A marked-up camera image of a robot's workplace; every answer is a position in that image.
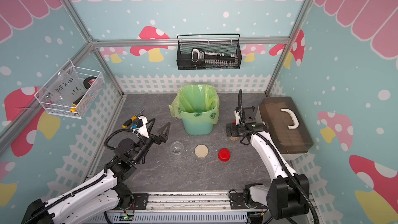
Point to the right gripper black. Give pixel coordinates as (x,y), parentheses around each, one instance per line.
(233,131)

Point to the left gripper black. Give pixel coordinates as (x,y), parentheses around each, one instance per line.
(162,138)

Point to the peanut jar red lid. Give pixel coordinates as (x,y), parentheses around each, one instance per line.
(234,139)

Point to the peanut jar beige lid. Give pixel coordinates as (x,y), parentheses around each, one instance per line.
(177,149)

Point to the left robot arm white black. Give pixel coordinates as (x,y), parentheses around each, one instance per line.
(106,190)

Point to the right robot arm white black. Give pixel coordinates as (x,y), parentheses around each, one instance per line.
(288,194)

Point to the brown lidded tool box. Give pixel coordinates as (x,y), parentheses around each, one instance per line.
(286,126)

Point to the green trash bin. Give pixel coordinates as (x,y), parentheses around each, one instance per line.
(198,124)

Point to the yellow black screwdriver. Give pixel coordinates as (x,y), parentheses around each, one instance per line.
(129,121)

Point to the green plastic bin liner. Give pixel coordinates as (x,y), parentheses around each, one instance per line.
(197,104)

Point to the socket wrench set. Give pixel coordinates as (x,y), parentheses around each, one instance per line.
(213,60)

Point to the black tape roll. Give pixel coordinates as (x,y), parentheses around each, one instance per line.
(89,81)

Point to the yellow utility knife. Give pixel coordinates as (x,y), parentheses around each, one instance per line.
(78,105)

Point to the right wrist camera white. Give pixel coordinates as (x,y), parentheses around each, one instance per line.
(237,117)

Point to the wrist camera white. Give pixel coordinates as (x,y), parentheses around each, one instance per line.
(139,126)
(237,117)

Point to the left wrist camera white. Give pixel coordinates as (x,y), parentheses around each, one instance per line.
(139,126)

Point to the black wire mesh basket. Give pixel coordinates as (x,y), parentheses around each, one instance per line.
(219,43)

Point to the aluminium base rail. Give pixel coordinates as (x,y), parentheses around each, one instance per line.
(157,207)

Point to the clear wall bin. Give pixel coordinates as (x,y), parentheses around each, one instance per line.
(57,95)

